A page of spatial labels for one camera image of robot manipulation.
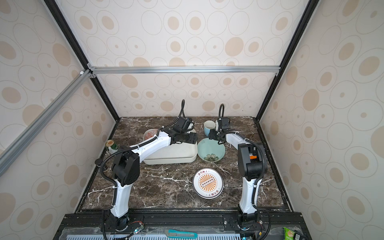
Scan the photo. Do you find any light blue ceramic mug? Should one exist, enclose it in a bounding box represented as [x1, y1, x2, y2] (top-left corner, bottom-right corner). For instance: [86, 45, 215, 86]
[204, 120, 216, 137]

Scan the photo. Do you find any mint green flower plate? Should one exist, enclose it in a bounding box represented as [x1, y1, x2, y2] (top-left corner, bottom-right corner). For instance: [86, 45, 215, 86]
[198, 138, 226, 163]

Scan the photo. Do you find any white plastic bin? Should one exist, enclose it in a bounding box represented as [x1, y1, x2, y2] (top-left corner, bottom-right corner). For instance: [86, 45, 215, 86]
[140, 132, 198, 165]

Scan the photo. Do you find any red patterned bowl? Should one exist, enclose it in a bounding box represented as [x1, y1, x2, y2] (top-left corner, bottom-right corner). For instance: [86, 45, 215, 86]
[143, 129, 158, 141]

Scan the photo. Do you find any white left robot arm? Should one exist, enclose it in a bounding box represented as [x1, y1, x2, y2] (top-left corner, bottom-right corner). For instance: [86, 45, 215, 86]
[100, 100, 198, 219]

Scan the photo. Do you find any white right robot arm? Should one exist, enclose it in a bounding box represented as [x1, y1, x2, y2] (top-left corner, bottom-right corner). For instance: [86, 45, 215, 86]
[208, 104, 267, 218]

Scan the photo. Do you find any white orange sunburst plate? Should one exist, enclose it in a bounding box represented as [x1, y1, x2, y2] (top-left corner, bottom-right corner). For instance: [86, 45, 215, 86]
[193, 168, 224, 200]

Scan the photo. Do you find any green label drink bottle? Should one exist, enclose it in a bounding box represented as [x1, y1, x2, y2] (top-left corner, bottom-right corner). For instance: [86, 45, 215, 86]
[105, 139, 119, 155]

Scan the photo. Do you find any small dark cap bottle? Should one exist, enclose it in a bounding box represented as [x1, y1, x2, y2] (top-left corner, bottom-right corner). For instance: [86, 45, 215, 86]
[95, 158, 103, 167]

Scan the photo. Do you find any teal utility knife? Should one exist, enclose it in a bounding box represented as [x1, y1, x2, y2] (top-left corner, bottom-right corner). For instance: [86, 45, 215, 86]
[165, 229, 198, 240]

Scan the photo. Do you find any green snack packet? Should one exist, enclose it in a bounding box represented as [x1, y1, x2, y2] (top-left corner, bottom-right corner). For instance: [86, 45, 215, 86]
[284, 227, 308, 240]

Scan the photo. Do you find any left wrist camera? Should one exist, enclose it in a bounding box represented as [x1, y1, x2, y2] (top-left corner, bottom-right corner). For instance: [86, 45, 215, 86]
[173, 117, 194, 132]

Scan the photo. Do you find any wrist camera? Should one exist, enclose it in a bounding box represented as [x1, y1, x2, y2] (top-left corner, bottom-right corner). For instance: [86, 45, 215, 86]
[173, 117, 194, 132]
[216, 117, 231, 132]

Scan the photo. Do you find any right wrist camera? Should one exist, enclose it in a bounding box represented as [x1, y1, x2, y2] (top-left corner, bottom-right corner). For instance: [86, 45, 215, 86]
[216, 117, 231, 132]

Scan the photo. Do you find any silver aluminium rail back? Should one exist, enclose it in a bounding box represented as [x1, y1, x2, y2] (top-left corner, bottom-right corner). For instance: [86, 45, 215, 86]
[90, 66, 281, 74]

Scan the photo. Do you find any silver aluminium rail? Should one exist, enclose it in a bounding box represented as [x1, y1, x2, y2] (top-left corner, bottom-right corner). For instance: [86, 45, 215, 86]
[90, 66, 281, 74]
[1, 70, 91, 175]

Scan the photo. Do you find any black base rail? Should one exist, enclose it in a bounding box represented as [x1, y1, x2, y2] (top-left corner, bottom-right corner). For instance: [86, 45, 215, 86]
[53, 210, 312, 240]

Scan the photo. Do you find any black frame post right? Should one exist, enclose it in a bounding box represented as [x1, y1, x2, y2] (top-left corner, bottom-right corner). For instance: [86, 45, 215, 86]
[255, 0, 320, 123]

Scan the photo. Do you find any black frame post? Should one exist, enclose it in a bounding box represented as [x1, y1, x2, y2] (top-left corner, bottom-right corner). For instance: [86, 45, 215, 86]
[44, 0, 120, 122]
[255, 0, 320, 123]

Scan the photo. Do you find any black frame post left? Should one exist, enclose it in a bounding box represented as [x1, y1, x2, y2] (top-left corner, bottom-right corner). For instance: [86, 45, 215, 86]
[44, 0, 120, 122]

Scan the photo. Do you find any silver aluminium rail left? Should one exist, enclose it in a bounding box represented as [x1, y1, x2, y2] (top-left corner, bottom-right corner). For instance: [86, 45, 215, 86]
[1, 70, 91, 175]

